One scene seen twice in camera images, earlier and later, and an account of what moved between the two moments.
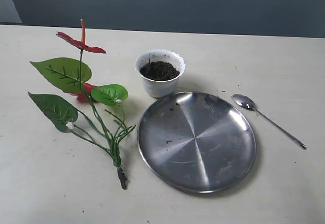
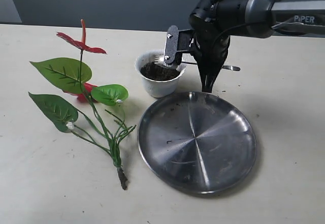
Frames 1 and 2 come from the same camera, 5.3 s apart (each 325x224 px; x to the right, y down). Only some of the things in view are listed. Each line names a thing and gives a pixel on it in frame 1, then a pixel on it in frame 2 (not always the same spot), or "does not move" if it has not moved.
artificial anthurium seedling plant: [104, 103] does not move
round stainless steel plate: [197, 140] does not move
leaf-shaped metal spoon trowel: [248, 102] -> [159, 58]
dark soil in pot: [159, 70] does not move
